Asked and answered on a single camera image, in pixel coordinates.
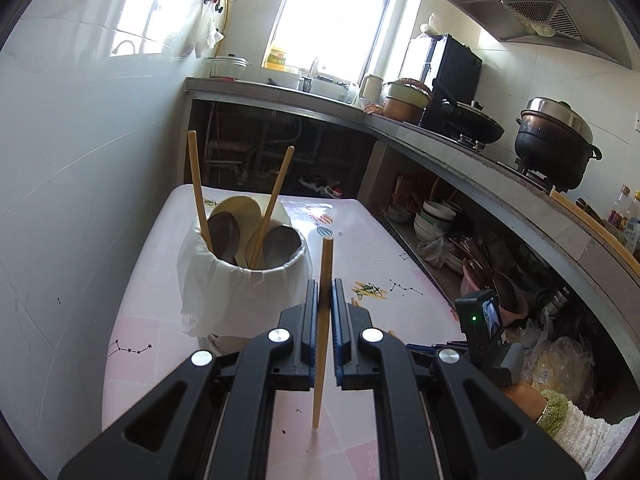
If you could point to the hanging white plastic bag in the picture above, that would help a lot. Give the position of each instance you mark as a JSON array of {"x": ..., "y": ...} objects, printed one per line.
[{"x": 207, "y": 30}]

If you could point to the crumpled clear plastic bag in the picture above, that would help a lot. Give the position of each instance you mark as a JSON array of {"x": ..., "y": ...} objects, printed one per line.
[{"x": 432, "y": 252}]

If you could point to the red packaging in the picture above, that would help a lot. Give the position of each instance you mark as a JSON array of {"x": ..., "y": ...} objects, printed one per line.
[{"x": 410, "y": 187}]

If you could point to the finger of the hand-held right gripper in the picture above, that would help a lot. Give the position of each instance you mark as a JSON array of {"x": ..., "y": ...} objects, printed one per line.
[{"x": 417, "y": 348}]

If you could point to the stack of white bowls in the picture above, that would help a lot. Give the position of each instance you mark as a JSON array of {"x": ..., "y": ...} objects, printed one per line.
[{"x": 437, "y": 220}]

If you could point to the black cabinet appliance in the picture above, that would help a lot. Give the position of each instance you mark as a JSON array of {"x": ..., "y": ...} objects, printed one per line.
[{"x": 450, "y": 75}]

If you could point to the gas stove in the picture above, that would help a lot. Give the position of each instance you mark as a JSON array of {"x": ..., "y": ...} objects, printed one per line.
[{"x": 530, "y": 176}]

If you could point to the pile of dark kitchen utensils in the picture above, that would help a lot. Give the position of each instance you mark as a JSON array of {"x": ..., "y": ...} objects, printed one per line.
[{"x": 485, "y": 260}]

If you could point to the glass condiment bottle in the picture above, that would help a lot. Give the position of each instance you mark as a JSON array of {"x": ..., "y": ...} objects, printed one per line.
[
  {"x": 632, "y": 230},
  {"x": 619, "y": 210}
]

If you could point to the black wok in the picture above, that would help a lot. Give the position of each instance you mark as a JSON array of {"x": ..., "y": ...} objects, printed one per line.
[{"x": 475, "y": 120}]

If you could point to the white lidded pot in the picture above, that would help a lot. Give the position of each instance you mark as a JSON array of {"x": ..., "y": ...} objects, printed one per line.
[{"x": 227, "y": 67}]

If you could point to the small grey bowl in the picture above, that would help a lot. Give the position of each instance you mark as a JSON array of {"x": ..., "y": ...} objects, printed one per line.
[{"x": 400, "y": 214}]

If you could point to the copper pot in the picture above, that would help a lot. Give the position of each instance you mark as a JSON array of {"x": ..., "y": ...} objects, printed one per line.
[{"x": 402, "y": 112}]

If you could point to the white kettle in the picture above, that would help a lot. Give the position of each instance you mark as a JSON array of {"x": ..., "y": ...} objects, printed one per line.
[{"x": 371, "y": 89}]

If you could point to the steel thermos bottle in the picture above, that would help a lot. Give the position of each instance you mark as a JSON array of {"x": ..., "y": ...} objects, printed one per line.
[{"x": 557, "y": 300}]

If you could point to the steel range hood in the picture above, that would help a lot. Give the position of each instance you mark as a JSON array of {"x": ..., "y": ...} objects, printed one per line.
[{"x": 530, "y": 10}]

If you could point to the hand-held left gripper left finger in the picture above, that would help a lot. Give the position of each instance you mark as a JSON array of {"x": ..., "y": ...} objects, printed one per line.
[{"x": 311, "y": 330}]

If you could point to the steel pot lid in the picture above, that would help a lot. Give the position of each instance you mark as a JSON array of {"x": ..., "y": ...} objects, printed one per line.
[{"x": 555, "y": 112}]

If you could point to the grey drain pipes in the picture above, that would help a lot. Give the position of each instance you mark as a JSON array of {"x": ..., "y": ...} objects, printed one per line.
[{"x": 225, "y": 145}]

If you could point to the steel sink faucet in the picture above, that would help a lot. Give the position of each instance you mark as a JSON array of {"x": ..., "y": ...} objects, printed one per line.
[{"x": 312, "y": 72}]

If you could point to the person's right forearm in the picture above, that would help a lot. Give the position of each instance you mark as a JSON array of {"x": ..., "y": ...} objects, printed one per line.
[{"x": 590, "y": 435}]

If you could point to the black cooking pot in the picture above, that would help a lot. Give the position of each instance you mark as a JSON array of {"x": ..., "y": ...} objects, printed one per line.
[{"x": 555, "y": 155}]

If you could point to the window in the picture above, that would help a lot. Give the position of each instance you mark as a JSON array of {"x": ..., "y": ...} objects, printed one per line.
[{"x": 335, "y": 15}]

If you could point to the concrete kitchen counter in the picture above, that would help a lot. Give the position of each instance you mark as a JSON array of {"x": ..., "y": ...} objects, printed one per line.
[{"x": 410, "y": 140}]

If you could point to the yellow detergent bottle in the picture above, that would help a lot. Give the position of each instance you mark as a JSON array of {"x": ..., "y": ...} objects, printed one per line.
[{"x": 275, "y": 57}]

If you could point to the white plastic bag bundle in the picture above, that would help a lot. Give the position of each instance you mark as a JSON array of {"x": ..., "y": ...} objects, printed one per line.
[{"x": 431, "y": 25}]

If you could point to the pink balloon-print tablecloth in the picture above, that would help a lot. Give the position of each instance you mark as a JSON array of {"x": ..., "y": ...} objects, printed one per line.
[{"x": 150, "y": 310}]

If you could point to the plastic bag with yellow contents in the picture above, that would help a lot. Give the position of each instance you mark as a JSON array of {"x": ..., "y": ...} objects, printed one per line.
[{"x": 562, "y": 372}]

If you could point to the pink plastic basin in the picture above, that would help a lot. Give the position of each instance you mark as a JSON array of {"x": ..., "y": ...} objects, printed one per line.
[{"x": 472, "y": 290}]

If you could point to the wooden cutting board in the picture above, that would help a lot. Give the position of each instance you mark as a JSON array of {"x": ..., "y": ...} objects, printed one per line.
[{"x": 590, "y": 220}]

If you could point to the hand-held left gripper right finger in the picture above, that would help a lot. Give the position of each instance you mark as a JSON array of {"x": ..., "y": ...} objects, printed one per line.
[{"x": 340, "y": 330}]

